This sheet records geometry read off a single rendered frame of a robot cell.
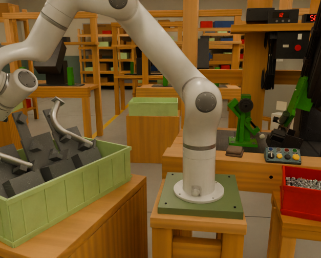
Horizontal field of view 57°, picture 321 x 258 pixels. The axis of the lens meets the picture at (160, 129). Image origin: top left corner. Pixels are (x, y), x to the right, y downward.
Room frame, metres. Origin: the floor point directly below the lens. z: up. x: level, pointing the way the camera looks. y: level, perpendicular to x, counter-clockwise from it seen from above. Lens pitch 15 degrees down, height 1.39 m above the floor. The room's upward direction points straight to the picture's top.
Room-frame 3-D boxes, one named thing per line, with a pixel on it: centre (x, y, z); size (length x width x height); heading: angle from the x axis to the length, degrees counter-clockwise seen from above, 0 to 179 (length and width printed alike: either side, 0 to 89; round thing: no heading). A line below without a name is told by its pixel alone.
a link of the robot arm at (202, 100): (0.98, -0.14, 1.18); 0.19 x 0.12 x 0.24; 1
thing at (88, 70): (11.25, 1.46, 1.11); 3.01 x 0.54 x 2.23; 85
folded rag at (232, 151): (1.38, -0.37, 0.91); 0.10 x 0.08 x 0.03; 159
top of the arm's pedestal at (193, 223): (1.02, -0.14, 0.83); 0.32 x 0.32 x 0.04; 82
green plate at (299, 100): (1.49, -0.73, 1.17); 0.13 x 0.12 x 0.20; 78
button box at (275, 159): (1.29, -0.57, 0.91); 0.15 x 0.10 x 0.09; 78
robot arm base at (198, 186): (1.02, -0.14, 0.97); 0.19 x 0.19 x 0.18
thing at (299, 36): (1.76, -0.75, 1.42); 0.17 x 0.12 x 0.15; 78
